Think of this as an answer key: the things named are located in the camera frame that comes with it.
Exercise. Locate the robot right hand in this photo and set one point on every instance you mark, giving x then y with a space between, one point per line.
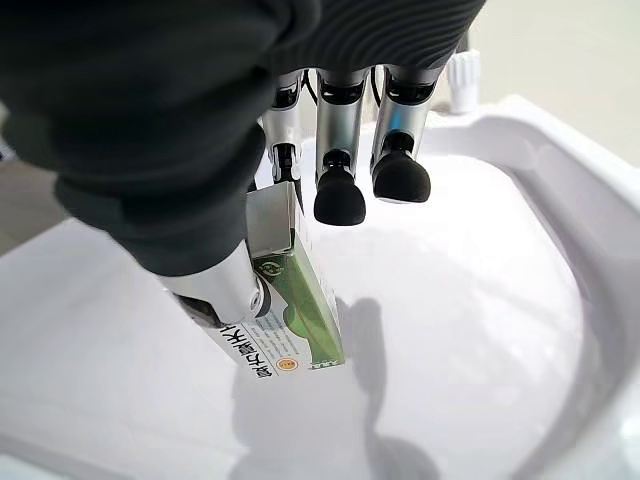
125 125

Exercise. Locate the green white medicine box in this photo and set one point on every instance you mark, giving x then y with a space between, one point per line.
300 310

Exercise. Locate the white medical cart blue drawers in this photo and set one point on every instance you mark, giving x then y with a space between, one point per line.
450 300

